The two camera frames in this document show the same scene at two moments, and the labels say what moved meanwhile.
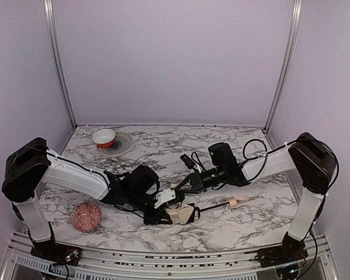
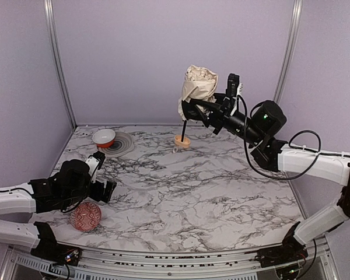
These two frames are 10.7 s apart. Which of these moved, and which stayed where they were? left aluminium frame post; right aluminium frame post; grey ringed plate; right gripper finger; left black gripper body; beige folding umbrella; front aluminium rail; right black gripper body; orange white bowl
Moved: left black gripper body; right gripper finger; right black gripper body; beige folding umbrella
Stayed: grey ringed plate; right aluminium frame post; front aluminium rail; orange white bowl; left aluminium frame post
